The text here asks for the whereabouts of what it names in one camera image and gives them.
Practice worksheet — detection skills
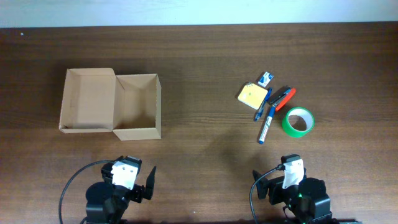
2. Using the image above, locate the blue ballpoint pen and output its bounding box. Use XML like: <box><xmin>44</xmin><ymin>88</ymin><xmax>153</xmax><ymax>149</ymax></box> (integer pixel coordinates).
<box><xmin>254</xmin><ymin>87</ymin><xmax>272</xmax><ymax>121</ymax></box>

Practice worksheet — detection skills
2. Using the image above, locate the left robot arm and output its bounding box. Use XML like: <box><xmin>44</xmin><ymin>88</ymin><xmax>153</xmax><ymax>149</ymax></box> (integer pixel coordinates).
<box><xmin>86</xmin><ymin>156</ymin><xmax>156</xmax><ymax>224</ymax></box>

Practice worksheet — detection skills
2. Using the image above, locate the brown cardboard box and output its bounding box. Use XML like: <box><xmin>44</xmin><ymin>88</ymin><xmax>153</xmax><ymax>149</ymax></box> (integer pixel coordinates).
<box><xmin>59</xmin><ymin>68</ymin><xmax>162</xmax><ymax>141</ymax></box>

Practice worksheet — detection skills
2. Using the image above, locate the blue whiteboard marker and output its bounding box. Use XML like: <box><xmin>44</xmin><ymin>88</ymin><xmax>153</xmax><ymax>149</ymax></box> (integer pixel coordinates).
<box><xmin>258</xmin><ymin>106</ymin><xmax>275</xmax><ymax>144</ymax></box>

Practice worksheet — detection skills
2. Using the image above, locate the left black cable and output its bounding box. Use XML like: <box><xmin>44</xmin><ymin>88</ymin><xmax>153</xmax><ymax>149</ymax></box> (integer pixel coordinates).
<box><xmin>58</xmin><ymin>159</ymin><xmax>113</xmax><ymax>224</ymax></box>

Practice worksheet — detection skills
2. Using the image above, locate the yellow spiral notepad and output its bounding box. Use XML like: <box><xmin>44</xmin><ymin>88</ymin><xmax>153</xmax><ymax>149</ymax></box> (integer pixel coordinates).
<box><xmin>238</xmin><ymin>82</ymin><xmax>268</xmax><ymax>110</ymax></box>

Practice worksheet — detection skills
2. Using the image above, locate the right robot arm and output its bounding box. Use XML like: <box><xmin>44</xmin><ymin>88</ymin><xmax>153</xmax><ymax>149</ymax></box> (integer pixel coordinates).
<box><xmin>252</xmin><ymin>170</ymin><xmax>338</xmax><ymax>224</ymax></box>

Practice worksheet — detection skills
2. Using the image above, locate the blue white staples box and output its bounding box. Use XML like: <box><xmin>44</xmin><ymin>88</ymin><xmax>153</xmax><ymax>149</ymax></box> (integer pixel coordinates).
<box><xmin>257</xmin><ymin>72</ymin><xmax>274</xmax><ymax>88</ymax></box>

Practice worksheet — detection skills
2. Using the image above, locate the green tape roll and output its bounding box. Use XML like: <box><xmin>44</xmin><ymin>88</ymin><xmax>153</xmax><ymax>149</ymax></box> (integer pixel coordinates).
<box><xmin>282</xmin><ymin>107</ymin><xmax>315</xmax><ymax>138</ymax></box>

